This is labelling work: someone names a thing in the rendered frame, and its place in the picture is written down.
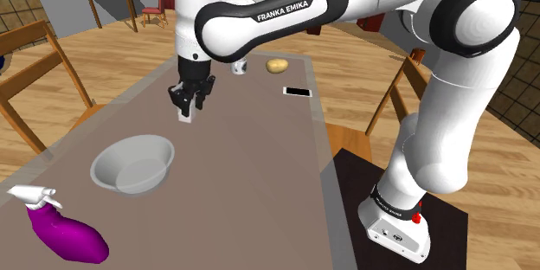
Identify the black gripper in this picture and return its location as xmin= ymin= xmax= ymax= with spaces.
xmin=167 ymin=55 xmax=216 ymax=118

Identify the small white box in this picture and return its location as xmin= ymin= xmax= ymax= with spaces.
xmin=177 ymin=106 xmax=194 ymax=125

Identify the white patterned mug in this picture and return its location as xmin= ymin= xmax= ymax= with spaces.
xmin=229 ymin=59 xmax=249 ymax=76

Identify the potato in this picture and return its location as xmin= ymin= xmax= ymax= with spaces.
xmin=264 ymin=58 xmax=290 ymax=75

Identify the grey-brown dining table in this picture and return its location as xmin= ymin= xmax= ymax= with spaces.
xmin=0 ymin=51 xmax=361 ymax=270

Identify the grey bowl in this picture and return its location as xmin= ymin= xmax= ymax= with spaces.
xmin=89 ymin=133 xmax=177 ymax=196

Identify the small red chair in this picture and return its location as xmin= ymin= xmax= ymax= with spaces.
xmin=140 ymin=0 xmax=169 ymax=29

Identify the wooden chair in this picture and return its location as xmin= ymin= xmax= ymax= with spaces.
xmin=324 ymin=48 xmax=432 ymax=165
xmin=0 ymin=18 xmax=107 ymax=158

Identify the purple spray bottle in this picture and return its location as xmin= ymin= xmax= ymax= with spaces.
xmin=6 ymin=184 xmax=111 ymax=266

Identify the red sofa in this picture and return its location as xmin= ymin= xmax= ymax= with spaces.
xmin=305 ymin=11 xmax=386 ymax=36

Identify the dark robot stand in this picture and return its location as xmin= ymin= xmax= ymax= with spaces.
xmin=331 ymin=147 xmax=470 ymax=270

